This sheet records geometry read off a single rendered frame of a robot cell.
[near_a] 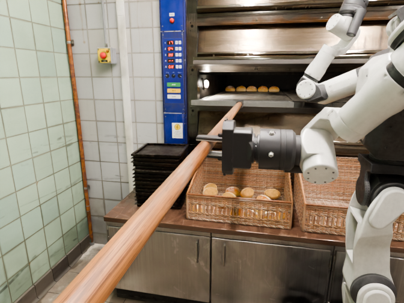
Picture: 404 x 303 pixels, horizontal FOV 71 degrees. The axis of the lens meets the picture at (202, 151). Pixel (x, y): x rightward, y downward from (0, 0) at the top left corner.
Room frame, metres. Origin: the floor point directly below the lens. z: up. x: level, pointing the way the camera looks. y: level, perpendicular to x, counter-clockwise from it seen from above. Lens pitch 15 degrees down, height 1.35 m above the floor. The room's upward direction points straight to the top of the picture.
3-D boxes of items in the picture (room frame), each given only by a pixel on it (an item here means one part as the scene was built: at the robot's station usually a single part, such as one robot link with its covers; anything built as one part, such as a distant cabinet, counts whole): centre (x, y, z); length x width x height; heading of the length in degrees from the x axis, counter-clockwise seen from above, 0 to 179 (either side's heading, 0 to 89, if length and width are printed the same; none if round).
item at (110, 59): (1.97, 0.63, 1.46); 0.10 x 0.07 x 0.10; 79
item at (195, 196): (1.58, -0.23, 0.72); 0.56 x 0.49 x 0.28; 78
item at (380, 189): (0.87, -0.61, 0.97); 0.14 x 0.13 x 0.12; 168
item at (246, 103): (1.72, -0.25, 1.19); 0.55 x 0.36 x 0.03; 78
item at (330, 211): (1.45, -0.82, 0.72); 0.56 x 0.49 x 0.28; 79
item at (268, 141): (0.60, -0.11, 1.19); 0.12 x 0.10 x 0.13; 78
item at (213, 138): (0.63, -0.02, 1.21); 0.06 x 0.03 x 0.02; 78
